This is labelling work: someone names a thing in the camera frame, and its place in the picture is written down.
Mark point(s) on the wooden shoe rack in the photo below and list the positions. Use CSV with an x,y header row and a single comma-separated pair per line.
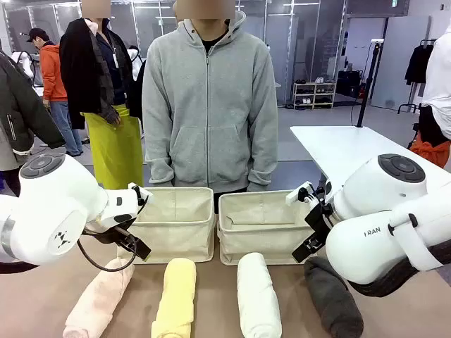
x,y
313,95

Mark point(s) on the person in yellow skirt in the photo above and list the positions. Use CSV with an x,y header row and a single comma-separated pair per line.
x,y
112,155

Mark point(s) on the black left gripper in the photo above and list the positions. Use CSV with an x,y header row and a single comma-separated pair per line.
x,y
126,236

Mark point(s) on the yellow towel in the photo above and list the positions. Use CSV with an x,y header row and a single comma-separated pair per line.
x,y
176,295

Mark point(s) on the black box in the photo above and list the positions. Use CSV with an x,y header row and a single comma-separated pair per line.
x,y
349,84

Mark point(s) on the dark grey towel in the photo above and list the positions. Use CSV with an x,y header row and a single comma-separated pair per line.
x,y
331,299

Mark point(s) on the white towel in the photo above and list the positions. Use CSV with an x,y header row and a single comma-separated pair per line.
x,y
257,299

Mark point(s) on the black hanging jacket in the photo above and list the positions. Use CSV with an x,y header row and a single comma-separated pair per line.
x,y
417,67

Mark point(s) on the orange cloth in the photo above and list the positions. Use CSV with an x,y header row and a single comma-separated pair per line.
x,y
433,151

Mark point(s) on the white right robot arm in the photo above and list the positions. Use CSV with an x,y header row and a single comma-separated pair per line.
x,y
370,246

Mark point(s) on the black camera pole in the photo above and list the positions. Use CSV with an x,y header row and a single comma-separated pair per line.
x,y
368,88

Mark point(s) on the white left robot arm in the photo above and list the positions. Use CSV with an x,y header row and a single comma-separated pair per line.
x,y
53,197

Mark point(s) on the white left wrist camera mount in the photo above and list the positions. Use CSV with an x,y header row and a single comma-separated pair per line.
x,y
141,192

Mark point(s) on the pink towel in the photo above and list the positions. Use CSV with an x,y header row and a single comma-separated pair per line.
x,y
95,303

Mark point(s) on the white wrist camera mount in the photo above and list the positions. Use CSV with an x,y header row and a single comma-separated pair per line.
x,y
294,195
141,192

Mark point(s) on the person in dark green jacket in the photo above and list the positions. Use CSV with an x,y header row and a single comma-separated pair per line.
x,y
17,112

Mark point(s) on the white table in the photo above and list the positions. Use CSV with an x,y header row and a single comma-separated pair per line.
x,y
352,148

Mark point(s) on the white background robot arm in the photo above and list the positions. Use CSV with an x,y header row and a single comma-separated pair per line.
x,y
24,65

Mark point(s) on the person in white jacket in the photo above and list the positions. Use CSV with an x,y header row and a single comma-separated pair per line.
x,y
440,70

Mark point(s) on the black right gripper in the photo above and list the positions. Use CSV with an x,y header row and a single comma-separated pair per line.
x,y
319,223

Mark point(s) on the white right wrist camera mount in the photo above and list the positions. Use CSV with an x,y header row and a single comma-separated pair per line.
x,y
294,195

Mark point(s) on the person in grey hoodie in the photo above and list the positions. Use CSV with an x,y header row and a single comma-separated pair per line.
x,y
211,123

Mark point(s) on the person in orange hoodie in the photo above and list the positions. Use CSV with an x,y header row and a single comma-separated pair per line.
x,y
53,74

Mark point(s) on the cream fabric basket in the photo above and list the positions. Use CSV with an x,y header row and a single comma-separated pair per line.
x,y
176,232
260,239

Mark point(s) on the black garment rack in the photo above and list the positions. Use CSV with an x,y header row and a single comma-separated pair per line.
x,y
405,106

